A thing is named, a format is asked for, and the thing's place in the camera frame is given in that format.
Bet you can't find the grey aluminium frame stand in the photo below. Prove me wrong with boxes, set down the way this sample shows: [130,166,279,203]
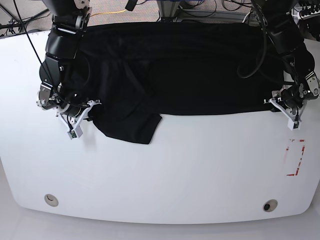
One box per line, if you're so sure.
[156,0,181,23]

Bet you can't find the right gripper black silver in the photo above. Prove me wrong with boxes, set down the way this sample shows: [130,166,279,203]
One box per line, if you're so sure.
[36,81,88,123]

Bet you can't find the left table cable grommet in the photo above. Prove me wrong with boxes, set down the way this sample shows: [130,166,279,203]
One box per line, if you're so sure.
[44,194,59,207]

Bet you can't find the table cable grommet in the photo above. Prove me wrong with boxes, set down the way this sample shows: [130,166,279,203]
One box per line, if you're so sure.
[262,199,278,213]
[44,194,59,207]

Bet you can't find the red tape rectangle marking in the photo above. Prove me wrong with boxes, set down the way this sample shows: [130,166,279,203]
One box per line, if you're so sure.
[283,139,306,177]

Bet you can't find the white power strip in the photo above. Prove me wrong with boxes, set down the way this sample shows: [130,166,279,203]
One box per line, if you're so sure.
[291,7,320,20]

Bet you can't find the right table cable grommet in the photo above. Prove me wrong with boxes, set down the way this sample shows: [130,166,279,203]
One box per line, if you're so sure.
[262,199,278,213]

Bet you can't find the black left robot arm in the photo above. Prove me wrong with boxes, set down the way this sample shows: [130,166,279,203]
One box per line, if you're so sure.
[250,0,320,114]

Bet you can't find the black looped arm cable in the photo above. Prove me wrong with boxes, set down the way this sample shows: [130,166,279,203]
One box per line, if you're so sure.
[236,4,270,80]

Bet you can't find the yellow cable on floor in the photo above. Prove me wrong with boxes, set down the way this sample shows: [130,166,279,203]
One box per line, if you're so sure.
[89,9,126,18]

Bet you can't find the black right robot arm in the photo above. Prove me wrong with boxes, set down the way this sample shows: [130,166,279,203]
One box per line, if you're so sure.
[37,0,92,118]

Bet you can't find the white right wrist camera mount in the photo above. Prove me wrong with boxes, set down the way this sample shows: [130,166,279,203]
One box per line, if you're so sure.
[56,100,101,140]

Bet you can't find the black T-shirt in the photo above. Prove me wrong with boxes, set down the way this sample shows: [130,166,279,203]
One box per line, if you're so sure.
[69,22,284,145]

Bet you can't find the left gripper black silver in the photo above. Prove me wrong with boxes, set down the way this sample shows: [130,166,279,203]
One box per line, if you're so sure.
[280,71,320,115]

